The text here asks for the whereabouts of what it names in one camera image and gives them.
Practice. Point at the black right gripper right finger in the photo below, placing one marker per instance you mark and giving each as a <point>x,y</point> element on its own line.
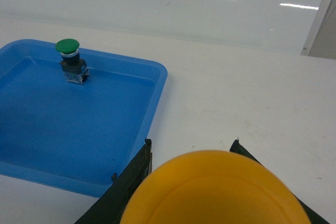
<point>314,217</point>

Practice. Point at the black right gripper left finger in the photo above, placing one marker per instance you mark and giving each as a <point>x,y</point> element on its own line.
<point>111,205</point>

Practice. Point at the yellow push button switch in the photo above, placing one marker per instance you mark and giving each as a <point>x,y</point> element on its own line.
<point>213,187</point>

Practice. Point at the blue plastic tray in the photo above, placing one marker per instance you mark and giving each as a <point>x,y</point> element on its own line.
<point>74,136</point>

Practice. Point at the white whiteboard panel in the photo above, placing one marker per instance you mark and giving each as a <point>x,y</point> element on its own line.
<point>276,25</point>

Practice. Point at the green push button switch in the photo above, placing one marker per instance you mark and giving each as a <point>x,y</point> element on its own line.
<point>74,68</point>

